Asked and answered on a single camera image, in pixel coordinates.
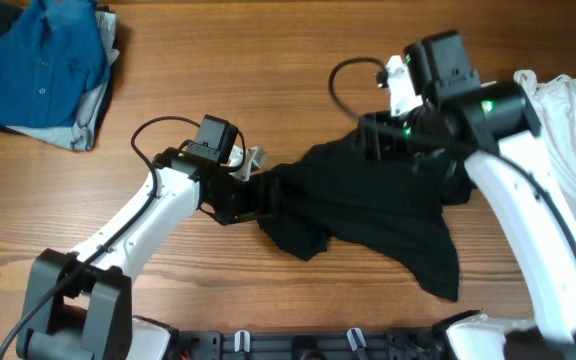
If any black t-shirt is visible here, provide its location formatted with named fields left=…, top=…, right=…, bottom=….
left=258, top=131, right=473, bottom=302

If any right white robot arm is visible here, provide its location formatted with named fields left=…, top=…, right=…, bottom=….
left=360, top=31, right=576, bottom=359

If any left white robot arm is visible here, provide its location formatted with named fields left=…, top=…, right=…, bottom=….
left=0, top=115, right=273, bottom=360

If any light grey folded garment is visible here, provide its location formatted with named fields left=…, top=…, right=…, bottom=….
left=9, top=10, right=120, bottom=151

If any blue button shirt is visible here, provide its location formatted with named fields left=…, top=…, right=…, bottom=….
left=0, top=0, right=110, bottom=128

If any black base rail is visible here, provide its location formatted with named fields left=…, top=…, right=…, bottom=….
left=164, top=327, right=451, bottom=360

